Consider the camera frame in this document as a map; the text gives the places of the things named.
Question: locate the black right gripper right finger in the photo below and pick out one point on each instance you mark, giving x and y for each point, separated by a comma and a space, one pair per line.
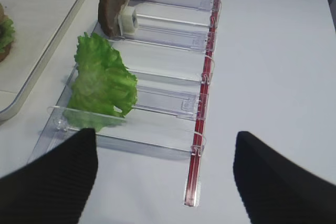
274, 189

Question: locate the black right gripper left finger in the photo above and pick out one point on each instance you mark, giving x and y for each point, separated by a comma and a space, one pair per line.
55, 187

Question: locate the right clear acrylic rack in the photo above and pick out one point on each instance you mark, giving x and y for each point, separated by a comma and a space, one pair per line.
166, 54

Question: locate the cream metal tray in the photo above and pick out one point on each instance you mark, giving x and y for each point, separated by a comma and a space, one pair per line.
39, 27

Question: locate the green lettuce in burger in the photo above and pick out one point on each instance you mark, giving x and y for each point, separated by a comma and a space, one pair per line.
7, 33

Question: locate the loose green lettuce leaf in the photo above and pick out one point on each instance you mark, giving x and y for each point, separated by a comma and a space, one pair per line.
104, 91

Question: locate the bottom bun of burger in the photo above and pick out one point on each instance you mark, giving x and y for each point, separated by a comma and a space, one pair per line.
5, 52

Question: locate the red rail strip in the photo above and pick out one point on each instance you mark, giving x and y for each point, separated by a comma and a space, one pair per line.
197, 147

